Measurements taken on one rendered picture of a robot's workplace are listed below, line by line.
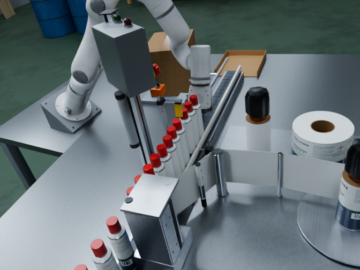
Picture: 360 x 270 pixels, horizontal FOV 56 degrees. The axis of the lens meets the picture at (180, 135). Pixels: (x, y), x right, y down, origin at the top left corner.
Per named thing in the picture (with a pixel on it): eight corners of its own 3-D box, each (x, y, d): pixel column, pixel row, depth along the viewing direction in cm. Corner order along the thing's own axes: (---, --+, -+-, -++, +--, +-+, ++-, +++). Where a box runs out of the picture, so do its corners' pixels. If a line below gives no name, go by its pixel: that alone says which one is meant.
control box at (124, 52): (129, 99, 101) (113, 37, 91) (107, 82, 114) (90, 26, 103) (158, 86, 105) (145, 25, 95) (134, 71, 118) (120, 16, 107)
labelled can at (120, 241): (133, 275, 99) (115, 230, 87) (118, 271, 101) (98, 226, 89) (141, 260, 103) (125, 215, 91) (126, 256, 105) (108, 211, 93)
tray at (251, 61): (257, 77, 197) (257, 70, 195) (214, 76, 207) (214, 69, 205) (266, 55, 219) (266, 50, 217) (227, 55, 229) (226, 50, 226)
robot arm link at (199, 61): (185, 76, 146) (197, 78, 139) (185, 45, 143) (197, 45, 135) (201, 75, 150) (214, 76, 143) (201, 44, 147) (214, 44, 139)
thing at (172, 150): (180, 186, 126) (171, 142, 115) (167, 184, 128) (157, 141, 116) (185, 177, 130) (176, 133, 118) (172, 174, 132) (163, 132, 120)
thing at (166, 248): (177, 279, 95) (160, 219, 81) (136, 268, 100) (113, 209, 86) (193, 239, 106) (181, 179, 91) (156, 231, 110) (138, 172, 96)
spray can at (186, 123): (194, 155, 140) (187, 113, 128) (182, 154, 141) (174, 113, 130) (197, 148, 143) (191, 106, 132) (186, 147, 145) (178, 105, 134)
